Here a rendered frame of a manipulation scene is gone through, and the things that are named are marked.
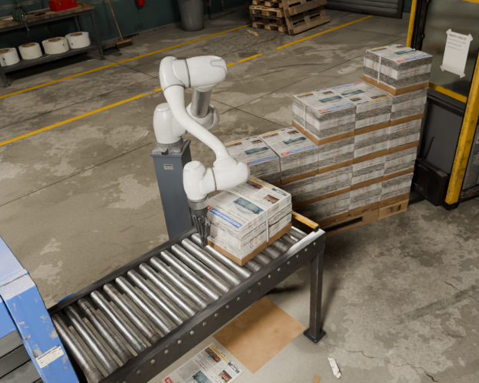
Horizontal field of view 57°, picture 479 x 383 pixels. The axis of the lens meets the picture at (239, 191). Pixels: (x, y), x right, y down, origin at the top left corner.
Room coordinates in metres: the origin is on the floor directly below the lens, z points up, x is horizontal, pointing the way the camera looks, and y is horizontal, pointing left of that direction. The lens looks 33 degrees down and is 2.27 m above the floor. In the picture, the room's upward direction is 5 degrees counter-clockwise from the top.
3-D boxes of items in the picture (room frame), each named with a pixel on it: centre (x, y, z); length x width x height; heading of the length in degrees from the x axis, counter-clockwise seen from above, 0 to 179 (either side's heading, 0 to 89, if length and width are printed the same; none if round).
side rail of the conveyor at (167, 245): (1.77, 0.42, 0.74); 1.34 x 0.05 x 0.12; 129
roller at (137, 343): (1.32, 0.57, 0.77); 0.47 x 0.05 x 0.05; 39
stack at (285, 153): (2.83, -0.50, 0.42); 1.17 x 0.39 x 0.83; 110
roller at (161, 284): (1.49, 0.37, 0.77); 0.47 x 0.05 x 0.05; 39
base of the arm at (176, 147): (2.48, 0.41, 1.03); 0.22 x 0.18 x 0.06; 167
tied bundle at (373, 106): (2.98, -0.90, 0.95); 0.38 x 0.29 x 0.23; 19
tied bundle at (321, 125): (2.88, -0.63, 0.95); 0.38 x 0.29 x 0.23; 20
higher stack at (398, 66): (3.08, -1.18, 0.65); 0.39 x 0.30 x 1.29; 20
